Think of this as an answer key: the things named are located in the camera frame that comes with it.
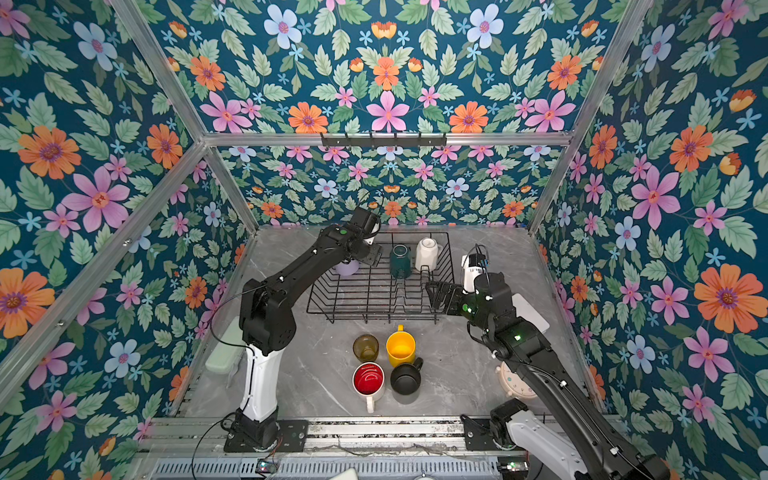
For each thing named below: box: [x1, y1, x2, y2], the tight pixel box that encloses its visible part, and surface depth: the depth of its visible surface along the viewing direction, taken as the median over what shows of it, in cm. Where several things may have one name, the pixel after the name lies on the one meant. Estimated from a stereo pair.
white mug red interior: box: [352, 362, 386, 414], surface depth 77 cm
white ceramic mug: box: [415, 237, 443, 272], surface depth 100 cm
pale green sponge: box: [205, 316, 245, 373], surface depth 85 cm
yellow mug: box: [386, 324, 417, 368], surface depth 83 cm
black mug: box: [390, 357, 424, 395], surface depth 82 cm
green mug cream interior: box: [390, 244, 412, 279], surface depth 99 cm
